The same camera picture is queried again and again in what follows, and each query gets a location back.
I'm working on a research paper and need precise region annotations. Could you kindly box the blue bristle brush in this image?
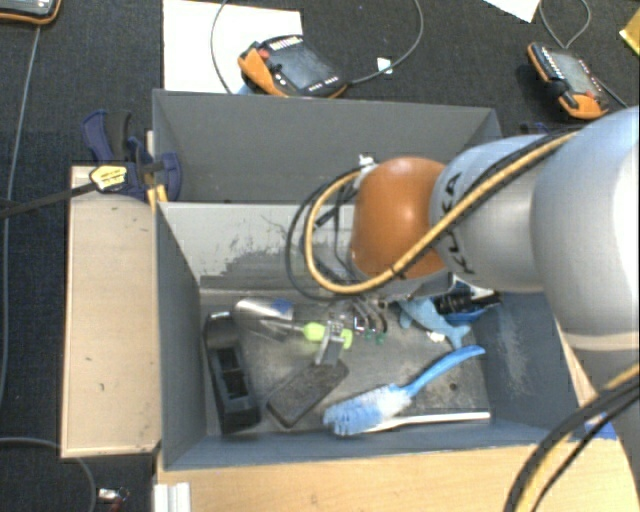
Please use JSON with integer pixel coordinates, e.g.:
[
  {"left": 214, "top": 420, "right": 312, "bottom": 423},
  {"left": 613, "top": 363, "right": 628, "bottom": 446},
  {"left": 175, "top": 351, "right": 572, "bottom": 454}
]
[{"left": 322, "top": 344, "right": 487, "bottom": 437}]

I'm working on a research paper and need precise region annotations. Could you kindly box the black plastic tray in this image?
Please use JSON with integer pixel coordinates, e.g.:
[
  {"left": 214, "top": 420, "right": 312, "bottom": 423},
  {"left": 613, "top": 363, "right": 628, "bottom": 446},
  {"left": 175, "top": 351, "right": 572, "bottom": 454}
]
[{"left": 203, "top": 343, "right": 262, "bottom": 435}]

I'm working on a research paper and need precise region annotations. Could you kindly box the white flat stick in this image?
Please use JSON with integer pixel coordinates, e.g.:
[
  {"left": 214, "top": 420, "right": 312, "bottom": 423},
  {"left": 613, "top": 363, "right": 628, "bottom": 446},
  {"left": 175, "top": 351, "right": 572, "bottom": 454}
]
[{"left": 359, "top": 410, "right": 492, "bottom": 432}]

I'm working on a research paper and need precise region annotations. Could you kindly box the shiny metal cup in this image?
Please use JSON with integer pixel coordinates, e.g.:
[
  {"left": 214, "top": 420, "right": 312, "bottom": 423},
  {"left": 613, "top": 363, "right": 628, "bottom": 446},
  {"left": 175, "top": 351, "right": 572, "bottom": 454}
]
[{"left": 203, "top": 310, "right": 240, "bottom": 350}]

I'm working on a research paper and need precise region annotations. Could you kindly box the grey metal bin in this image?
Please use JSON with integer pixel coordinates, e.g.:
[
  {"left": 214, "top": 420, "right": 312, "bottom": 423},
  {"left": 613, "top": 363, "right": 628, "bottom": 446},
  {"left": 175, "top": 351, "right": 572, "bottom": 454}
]
[{"left": 151, "top": 88, "right": 584, "bottom": 472}]

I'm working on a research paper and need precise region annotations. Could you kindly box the blue plastic bowl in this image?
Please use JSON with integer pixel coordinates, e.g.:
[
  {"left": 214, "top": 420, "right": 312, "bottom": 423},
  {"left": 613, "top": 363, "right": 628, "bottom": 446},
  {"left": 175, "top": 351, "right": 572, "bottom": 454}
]
[{"left": 442, "top": 304, "right": 489, "bottom": 324}]

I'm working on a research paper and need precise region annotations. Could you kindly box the black cylinder on white bracket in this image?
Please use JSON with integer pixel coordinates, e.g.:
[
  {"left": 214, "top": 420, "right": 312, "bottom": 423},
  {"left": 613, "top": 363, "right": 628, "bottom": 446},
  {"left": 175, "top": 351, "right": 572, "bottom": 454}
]
[{"left": 430, "top": 291, "right": 502, "bottom": 314}]

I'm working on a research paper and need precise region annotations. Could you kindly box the blue toy whale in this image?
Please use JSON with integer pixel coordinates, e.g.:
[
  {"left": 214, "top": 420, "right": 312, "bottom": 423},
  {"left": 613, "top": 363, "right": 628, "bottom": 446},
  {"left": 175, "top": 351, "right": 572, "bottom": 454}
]
[{"left": 397, "top": 295, "right": 472, "bottom": 350}]

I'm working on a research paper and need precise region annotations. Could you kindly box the silver tube with blue cap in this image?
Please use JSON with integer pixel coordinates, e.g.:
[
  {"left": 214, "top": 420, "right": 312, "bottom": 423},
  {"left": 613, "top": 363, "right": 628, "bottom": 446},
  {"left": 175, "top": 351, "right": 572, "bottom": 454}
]
[{"left": 231, "top": 297, "right": 296, "bottom": 327}]

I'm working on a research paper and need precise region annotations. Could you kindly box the lime green handled tool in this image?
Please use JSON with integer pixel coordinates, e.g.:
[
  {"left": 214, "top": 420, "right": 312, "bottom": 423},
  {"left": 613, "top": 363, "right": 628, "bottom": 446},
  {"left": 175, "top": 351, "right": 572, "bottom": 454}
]
[{"left": 258, "top": 319, "right": 354, "bottom": 350}]

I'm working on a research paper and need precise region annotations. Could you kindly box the dark green flat block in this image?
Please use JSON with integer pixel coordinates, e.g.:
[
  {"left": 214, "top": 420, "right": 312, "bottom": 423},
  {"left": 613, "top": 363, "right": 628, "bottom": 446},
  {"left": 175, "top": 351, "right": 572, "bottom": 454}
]
[{"left": 265, "top": 358, "right": 350, "bottom": 430}]

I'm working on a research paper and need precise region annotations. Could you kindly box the pale wood board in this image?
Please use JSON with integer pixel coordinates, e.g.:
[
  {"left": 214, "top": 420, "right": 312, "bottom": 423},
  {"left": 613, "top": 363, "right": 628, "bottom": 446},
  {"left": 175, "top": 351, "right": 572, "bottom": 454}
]
[{"left": 59, "top": 164, "right": 164, "bottom": 459}]

